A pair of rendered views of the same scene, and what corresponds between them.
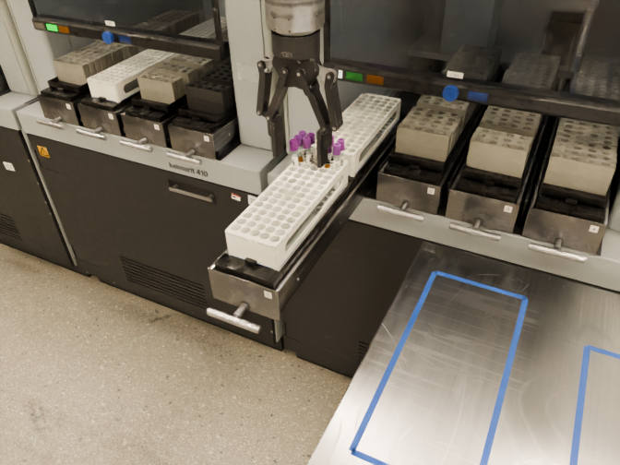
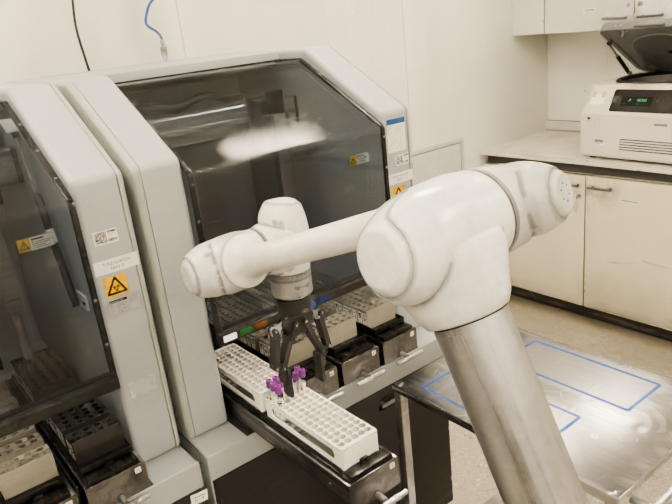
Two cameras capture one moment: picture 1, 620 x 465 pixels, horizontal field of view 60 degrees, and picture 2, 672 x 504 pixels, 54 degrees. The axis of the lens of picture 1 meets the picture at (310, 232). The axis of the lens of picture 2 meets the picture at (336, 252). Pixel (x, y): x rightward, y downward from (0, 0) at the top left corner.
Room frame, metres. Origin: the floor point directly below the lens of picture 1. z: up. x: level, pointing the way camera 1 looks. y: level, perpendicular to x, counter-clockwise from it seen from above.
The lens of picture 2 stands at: (0.17, 1.14, 1.68)
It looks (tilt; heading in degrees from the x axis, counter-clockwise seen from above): 19 degrees down; 296
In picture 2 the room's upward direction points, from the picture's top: 6 degrees counter-clockwise
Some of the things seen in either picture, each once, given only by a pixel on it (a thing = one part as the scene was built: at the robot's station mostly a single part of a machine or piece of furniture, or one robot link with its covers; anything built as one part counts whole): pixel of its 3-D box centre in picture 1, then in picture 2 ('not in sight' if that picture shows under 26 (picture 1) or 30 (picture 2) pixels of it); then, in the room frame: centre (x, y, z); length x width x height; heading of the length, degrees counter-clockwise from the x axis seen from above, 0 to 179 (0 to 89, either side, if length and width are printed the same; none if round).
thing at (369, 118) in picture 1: (358, 133); (247, 376); (1.08, -0.12, 0.83); 0.30 x 0.10 x 0.06; 153
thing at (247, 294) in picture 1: (325, 194); (288, 421); (0.92, -0.03, 0.78); 0.73 x 0.14 x 0.09; 153
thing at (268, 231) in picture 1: (292, 207); (319, 424); (0.80, 0.03, 0.83); 0.30 x 0.10 x 0.06; 153
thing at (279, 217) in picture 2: not in sight; (279, 236); (0.84, 0.02, 1.28); 0.13 x 0.11 x 0.16; 67
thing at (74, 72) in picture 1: (73, 72); not in sight; (1.47, 0.65, 0.85); 0.12 x 0.02 x 0.06; 63
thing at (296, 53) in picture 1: (296, 57); (295, 313); (0.83, 0.01, 1.10); 0.08 x 0.07 x 0.09; 62
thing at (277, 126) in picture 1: (277, 137); (287, 381); (0.86, 0.05, 0.95); 0.03 x 0.01 x 0.07; 152
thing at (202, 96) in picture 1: (207, 99); (97, 442); (1.26, 0.25, 0.85); 0.12 x 0.02 x 0.06; 63
